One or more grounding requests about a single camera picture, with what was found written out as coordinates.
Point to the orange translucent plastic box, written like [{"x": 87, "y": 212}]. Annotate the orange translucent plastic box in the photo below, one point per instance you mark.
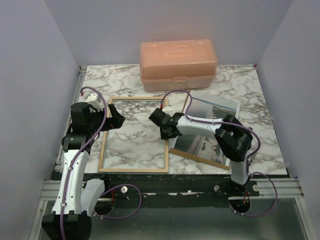
[{"x": 177, "y": 65}]

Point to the brown frame backing board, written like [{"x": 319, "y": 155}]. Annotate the brown frame backing board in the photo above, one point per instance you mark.
[{"x": 200, "y": 158}]

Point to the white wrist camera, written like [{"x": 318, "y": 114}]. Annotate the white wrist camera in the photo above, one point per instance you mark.
[
  {"x": 168, "y": 109},
  {"x": 95, "y": 101}
]

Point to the light wooden picture frame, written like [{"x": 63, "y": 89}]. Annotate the light wooden picture frame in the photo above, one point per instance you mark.
[{"x": 136, "y": 147}]

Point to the aerial landscape photo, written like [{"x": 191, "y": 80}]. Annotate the aerial landscape photo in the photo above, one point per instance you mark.
[{"x": 200, "y": 147}]

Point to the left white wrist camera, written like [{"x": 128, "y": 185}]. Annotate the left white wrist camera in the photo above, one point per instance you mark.
[{"x": 95, "y": 101}]

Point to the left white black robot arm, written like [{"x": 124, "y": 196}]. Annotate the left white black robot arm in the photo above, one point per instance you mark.
[{"x": 71, "y": 215}]

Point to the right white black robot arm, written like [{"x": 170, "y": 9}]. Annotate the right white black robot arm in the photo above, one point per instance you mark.
[{"x": 234, "y": 139}]

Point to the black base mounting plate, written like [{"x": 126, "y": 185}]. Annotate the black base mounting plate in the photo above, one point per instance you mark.
[{"x": 172, "y": 190}]

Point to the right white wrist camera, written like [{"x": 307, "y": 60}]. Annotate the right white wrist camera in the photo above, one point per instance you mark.
[{"x": 168, "y": 109}]

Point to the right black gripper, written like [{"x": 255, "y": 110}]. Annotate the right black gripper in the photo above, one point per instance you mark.
[{"x": 165, "y": 136}]

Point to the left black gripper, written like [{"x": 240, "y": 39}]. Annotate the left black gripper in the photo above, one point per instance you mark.
[{"x": 115, "y": 121}]

